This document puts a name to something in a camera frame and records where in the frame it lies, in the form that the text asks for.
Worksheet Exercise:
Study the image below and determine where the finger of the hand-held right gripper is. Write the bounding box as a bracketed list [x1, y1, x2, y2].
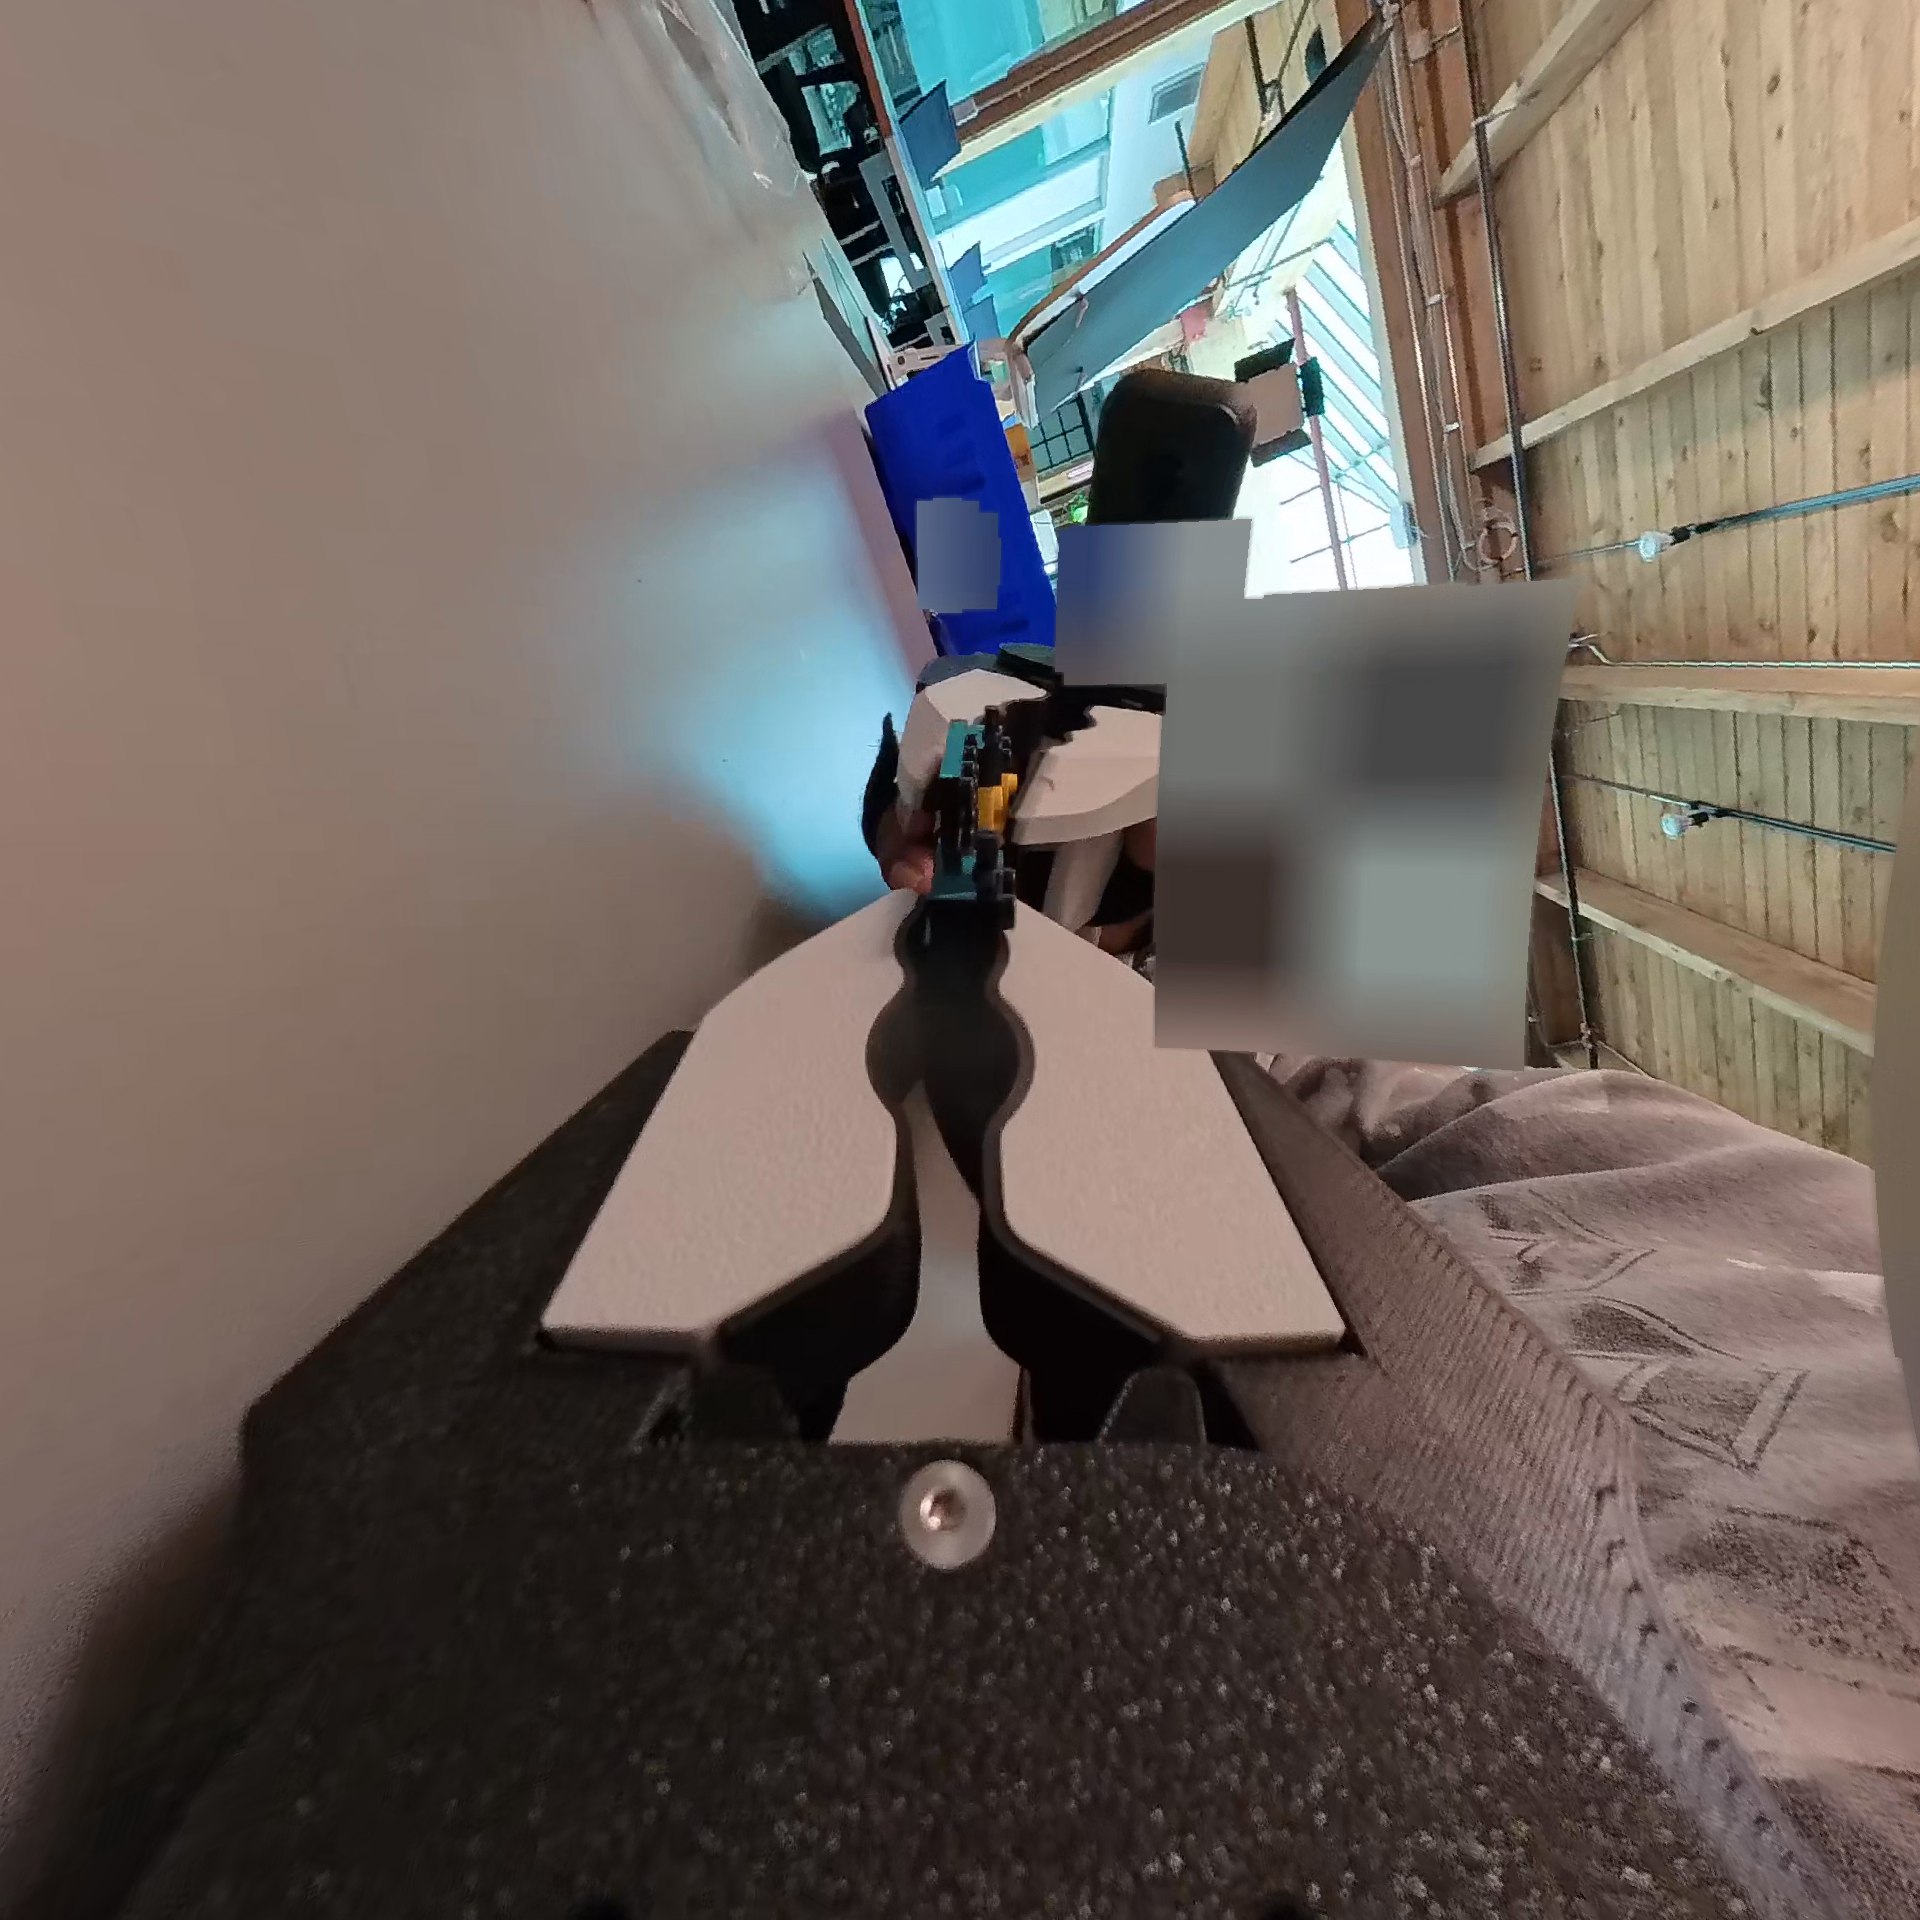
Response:
[1012, 712, 1168, 846]
[899, 664, 1059, 797]

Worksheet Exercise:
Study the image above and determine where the person's grey sweatshirt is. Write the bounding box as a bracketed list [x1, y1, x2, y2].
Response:
[1291, 1051, 1920, 1920]

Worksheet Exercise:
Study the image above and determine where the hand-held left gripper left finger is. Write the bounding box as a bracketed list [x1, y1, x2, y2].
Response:
[541, 891, 928, 1361]

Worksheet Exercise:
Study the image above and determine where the person's right hand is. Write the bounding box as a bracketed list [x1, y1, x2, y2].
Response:
[862, 715, 920, 897]

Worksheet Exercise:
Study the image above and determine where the black lego chassis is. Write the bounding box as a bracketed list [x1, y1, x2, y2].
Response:
[918, 708, 1028, 1009]

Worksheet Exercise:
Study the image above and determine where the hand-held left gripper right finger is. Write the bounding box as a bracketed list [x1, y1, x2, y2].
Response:
[984, 897, 1348, 1365]

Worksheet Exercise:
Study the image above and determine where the blue plastic bin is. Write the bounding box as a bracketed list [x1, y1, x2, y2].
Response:
[864, 345, 1060, 658]

